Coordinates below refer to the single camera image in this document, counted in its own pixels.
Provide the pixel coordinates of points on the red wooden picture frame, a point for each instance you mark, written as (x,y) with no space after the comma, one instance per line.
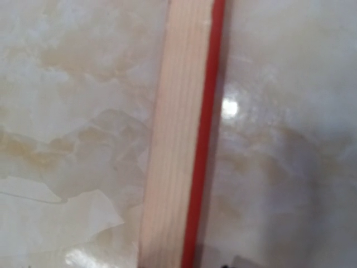
(179,149)

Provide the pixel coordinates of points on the clear acrylic sheet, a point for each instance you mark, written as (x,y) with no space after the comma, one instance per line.
(78,82)

